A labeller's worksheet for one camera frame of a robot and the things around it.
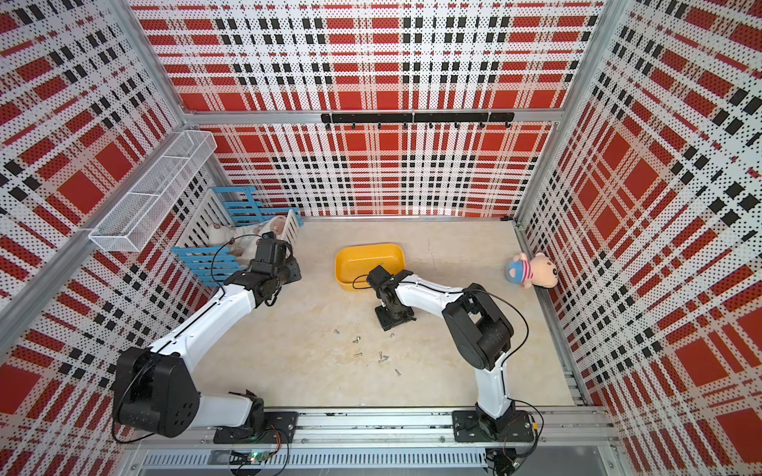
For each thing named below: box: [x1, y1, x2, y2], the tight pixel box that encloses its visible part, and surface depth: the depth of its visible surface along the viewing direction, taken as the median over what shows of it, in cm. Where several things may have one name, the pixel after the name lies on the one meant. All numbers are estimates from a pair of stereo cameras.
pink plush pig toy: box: [505, 251, 559, 289], surface depth 98 cm
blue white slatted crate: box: [170, 185, 304, 288], surface depth 106 cm
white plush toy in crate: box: [208, 215, 287, 265], surface depth 109 cm
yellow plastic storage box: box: [335, 243, 406, 292], surface depth 109 cm
